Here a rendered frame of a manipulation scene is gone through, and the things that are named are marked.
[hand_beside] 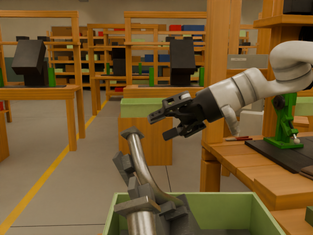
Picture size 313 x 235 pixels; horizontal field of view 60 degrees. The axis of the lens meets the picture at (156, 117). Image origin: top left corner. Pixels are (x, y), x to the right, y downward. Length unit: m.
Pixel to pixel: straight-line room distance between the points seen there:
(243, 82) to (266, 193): 0.57
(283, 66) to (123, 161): 0.39
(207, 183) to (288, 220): 0.70
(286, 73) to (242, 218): 0.47
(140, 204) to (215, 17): 1.24
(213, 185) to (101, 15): 10.23
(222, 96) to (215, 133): 0.95
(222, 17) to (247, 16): 10.54
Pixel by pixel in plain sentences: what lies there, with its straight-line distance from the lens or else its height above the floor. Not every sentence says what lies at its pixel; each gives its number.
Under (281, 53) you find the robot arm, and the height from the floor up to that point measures 1.36.
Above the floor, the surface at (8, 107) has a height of 0.32.
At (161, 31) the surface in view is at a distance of 8.14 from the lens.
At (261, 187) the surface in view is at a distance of 1.08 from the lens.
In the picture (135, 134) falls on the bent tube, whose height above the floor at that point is 1.17.
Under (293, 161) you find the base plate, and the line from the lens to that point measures 1.35.
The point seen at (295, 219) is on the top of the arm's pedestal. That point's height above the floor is 0.85.
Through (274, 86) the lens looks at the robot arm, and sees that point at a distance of 0.61.
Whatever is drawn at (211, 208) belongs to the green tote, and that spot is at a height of 0.91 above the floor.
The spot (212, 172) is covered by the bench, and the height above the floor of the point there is 0.71.
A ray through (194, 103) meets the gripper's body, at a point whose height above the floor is 1.26.
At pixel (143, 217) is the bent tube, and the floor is 1.18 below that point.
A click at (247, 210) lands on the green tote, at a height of 0.91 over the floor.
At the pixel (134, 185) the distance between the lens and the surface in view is 0.44.
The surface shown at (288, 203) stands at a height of 0.87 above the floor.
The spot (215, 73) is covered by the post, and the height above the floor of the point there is 1.26.
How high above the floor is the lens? 1.36
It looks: 13 degrees down
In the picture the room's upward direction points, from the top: straight up
